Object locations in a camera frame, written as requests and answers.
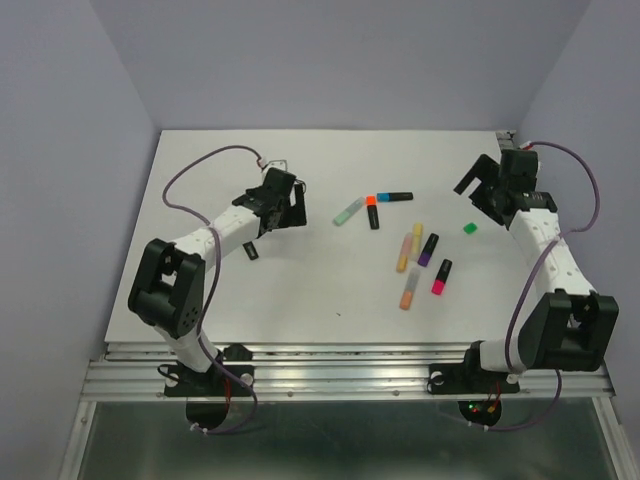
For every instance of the mint pastel highlighter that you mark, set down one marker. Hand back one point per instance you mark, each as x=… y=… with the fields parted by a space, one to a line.
x=348 y=212

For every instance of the aluminium front rail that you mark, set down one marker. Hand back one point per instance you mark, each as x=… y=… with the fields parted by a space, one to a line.
x=283 y=372

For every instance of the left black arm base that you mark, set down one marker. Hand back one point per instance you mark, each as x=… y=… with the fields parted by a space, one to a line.
x=230 y=377

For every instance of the aluminium right side rail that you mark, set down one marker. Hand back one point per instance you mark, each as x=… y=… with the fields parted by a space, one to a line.
x=508 y=148

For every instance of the blue highlighter black body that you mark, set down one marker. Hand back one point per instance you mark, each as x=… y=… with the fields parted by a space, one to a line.
x=386 y=197

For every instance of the peach pastel highlighter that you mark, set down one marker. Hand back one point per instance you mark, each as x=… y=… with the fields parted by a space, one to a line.
x=404 y=254

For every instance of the green highlighter black body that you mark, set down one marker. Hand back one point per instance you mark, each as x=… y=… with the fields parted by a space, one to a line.
x=251 y=251

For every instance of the purple highlighter black body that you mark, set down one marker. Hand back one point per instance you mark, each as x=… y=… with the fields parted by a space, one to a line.
x=428 y=250

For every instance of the orange pastel highlighter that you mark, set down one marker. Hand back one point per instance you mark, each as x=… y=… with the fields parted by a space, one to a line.
x=410 y=288

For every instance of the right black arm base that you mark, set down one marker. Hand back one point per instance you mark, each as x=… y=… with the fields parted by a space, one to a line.
x=468 y=378

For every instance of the aluminium rail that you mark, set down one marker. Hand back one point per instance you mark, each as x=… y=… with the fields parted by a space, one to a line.
x=283 y=372
x=508 y=148

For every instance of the pink highlighter black body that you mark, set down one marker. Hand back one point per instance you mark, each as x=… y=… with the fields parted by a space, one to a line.
x=442 y=277

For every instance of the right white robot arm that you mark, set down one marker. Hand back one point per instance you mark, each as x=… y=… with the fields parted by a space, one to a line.
x=560 y=321

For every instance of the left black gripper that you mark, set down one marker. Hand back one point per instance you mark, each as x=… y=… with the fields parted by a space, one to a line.
x=294 y=214

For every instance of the green highlighter cap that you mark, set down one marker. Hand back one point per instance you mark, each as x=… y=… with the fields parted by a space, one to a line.
x=470 y=228

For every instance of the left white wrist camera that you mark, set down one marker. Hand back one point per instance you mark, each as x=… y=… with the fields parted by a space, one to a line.
x=280 y=164

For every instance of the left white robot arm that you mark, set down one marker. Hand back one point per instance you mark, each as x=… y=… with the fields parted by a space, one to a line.
x=168 y=291

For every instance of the yellow pastel highlighter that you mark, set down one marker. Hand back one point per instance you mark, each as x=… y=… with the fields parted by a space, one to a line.
x=416 y=241

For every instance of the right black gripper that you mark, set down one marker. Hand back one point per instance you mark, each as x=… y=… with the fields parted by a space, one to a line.
x=487 y=171

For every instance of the orange highlighter black body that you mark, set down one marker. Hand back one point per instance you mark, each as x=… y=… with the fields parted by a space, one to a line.
x=372 y=212

